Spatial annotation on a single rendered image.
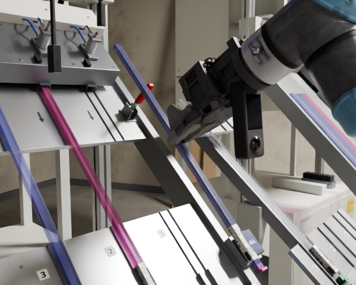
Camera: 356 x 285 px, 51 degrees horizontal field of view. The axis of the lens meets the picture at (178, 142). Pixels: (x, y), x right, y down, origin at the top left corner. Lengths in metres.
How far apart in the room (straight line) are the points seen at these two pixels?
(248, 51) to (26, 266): 0.41
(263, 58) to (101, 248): 0.37
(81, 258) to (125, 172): 3.88
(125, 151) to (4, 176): 1.31
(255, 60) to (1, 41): 0.49
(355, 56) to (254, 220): 0.54
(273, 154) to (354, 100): 3.41
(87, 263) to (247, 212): 0.45
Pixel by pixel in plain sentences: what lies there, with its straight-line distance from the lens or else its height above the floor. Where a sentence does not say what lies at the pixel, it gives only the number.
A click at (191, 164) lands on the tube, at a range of 0.63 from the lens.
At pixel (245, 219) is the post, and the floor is 0.77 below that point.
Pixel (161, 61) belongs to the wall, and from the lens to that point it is 4.18.
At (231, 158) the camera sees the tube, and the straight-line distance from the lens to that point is 0.81.
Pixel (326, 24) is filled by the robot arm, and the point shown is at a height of 1.14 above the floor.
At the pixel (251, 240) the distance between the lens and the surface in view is 0.74.
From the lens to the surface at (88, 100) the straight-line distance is 0.85.
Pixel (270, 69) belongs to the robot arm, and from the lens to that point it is 0.52.
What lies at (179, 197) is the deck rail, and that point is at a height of 0.85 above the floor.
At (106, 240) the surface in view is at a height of 0.84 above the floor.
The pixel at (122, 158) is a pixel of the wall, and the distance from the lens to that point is 4.44.
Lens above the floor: 1.06
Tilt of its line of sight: 7 degrees down
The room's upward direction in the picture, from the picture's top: straight up
